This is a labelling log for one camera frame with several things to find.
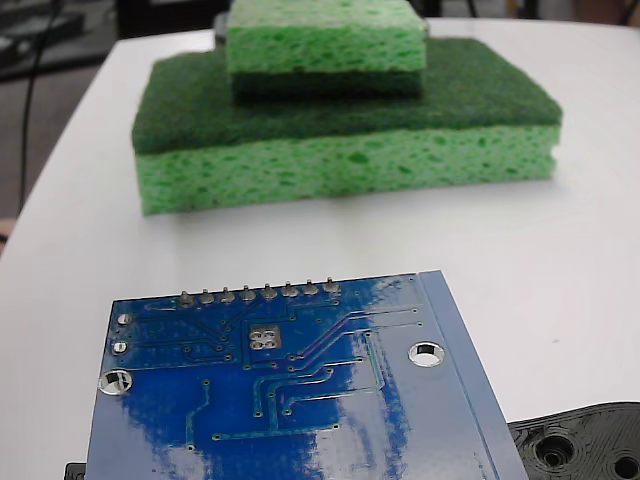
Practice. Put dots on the small green scrub sponge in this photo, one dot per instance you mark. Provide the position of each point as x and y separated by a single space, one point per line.
325 50

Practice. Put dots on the blue printed circuit board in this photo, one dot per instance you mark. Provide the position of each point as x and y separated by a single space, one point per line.
300 425

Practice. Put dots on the large green scrub sponge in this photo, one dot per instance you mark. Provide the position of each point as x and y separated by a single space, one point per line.
350 165

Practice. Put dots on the black background furniture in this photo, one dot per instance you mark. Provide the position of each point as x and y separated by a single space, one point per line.
165 15

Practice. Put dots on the dark background equipment box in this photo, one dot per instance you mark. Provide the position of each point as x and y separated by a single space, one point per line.
30 45

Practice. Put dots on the black plastic mount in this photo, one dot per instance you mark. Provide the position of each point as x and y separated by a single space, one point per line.
575 430

